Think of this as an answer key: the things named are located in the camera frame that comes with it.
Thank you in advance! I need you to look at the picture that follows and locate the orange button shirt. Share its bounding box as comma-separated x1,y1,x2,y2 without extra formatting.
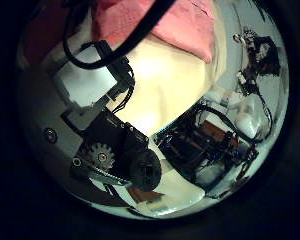
23,0,217,65

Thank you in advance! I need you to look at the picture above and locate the dark equipment rack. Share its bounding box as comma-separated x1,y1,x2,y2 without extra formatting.
154,103,259,193

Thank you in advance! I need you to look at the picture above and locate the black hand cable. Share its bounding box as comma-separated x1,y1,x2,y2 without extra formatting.
62,0,178,71

